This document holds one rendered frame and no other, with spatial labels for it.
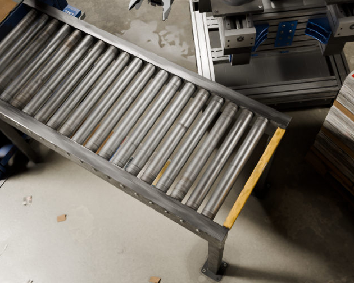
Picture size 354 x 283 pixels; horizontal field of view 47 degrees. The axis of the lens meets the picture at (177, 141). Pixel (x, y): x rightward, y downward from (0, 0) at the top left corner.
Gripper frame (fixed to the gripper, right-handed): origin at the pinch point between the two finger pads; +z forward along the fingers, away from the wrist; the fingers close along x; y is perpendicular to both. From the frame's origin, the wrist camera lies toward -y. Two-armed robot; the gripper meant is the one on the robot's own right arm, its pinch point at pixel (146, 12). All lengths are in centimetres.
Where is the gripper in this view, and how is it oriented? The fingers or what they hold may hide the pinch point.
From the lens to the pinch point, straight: 131.5
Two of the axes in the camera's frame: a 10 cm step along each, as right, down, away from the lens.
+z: -3.6, 8.6, -3.7
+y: -0.3, 3.9, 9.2
